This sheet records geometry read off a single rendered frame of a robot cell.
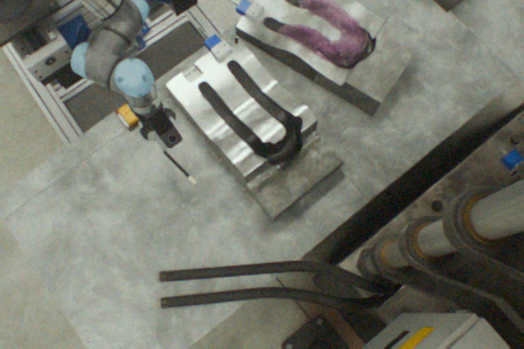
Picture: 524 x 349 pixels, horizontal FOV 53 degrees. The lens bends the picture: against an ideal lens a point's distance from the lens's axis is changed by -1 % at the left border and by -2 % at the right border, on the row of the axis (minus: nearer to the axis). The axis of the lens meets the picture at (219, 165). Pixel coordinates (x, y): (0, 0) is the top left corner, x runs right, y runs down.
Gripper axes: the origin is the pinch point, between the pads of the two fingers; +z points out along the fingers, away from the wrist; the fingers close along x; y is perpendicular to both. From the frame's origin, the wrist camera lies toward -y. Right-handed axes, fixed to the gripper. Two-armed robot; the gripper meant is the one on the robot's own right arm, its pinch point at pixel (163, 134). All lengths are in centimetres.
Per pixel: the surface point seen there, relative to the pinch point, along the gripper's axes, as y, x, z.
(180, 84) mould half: 11.5, -13.4, 6.1
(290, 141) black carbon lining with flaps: -21.9, -27.7, 7.5
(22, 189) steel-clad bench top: 18.2, 42.5, 15.2
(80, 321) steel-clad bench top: -24, 50, 15
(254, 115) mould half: -10.1, -24.2, 5.0
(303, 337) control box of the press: -73, -1, 94
